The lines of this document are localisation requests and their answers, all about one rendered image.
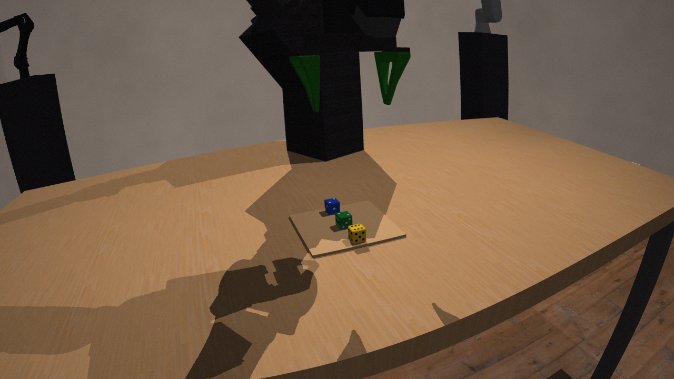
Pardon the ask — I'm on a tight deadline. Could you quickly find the yellow die with black pips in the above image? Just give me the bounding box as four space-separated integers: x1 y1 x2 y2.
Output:
348 224 366 244

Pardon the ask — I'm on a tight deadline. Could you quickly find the blue die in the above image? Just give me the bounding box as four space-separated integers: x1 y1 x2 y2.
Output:
324 198 340 215

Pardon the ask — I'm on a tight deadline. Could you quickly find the dark green die with grey pips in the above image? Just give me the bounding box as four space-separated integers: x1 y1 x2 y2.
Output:
335 211 352 230

